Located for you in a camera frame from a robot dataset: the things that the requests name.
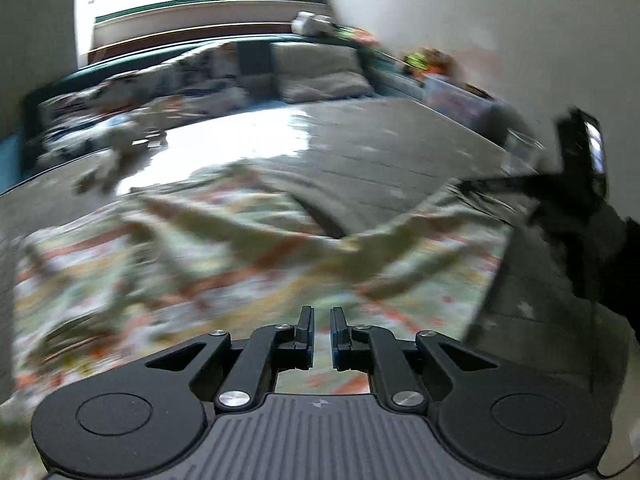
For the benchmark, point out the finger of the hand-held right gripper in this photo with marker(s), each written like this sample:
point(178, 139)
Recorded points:
point(505, 184)

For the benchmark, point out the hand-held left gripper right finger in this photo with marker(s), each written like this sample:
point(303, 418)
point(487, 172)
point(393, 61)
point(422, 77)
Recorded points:
point(338, 332)

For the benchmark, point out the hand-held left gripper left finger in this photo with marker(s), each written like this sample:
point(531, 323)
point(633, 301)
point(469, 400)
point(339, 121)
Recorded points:
point(306, 332)

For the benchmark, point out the clear plastic box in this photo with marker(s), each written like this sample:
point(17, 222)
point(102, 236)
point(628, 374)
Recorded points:
point(460, 105)

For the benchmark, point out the colourful toys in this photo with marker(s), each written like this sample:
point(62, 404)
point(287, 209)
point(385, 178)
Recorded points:
point(425, 62)

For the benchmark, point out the teal sofa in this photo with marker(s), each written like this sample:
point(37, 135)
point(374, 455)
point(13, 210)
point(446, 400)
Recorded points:
point(395, 80)

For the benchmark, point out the grey cushion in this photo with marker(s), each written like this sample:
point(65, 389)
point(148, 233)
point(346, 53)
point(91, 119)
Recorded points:
point(320, 70)

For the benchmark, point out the small white plush toy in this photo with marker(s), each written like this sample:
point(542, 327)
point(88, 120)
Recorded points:
point(312, 22)

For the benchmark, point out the white plush rabbit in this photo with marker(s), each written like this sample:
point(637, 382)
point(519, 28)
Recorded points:
point(117, 147)

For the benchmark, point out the butterfly print cushion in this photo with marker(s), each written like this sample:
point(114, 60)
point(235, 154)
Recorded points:
point(100, 105)
point(210, 75)

